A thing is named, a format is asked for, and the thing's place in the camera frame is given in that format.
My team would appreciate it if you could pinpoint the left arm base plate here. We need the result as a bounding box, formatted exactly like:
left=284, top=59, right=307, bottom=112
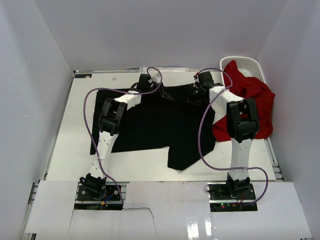
left=74, top=184, right=123, bottom=211

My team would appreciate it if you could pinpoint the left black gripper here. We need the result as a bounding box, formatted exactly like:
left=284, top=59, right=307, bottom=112
left=145, top=82, right=173, bottom=104

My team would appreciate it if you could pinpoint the purple cable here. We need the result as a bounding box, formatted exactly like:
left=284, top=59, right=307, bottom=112
left=83, top=66, right=125, bottom=205
left=193, top=67, right=269, bottom=207

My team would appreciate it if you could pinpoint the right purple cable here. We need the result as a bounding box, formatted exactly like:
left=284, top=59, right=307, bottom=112
left=193, top=67, right=269, bottom=207

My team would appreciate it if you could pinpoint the small label sticker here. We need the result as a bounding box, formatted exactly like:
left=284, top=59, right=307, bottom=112
left=74, top=73, right=92, bottom=79

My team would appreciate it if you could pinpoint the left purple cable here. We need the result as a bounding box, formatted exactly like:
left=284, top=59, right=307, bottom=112
left=83, top=66, right=125, bottom=205

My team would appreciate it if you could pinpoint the red t shirt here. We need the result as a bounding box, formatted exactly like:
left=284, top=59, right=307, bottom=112
left=212, top=59, right=276, bottom=143

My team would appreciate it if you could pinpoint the black t shirt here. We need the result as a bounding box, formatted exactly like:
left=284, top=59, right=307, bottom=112
left=89, top=83, right=216, bottom=172

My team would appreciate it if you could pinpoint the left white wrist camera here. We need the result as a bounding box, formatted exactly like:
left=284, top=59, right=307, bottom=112
left=150, top=72, right=162, bottom=83

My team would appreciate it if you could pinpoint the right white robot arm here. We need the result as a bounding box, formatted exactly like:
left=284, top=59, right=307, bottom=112
left=189, top=68, right=260, bottom=200

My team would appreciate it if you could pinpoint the white plastic basket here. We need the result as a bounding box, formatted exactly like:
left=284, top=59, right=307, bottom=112
left=219, top=56, right=268, bottom=99

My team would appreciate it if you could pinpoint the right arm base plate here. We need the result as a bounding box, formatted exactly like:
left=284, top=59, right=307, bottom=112
left=204, top=183, right=258, bottom=213

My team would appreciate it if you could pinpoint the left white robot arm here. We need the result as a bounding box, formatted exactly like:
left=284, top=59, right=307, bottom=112
left=80, top=67, right=165, bottom=201

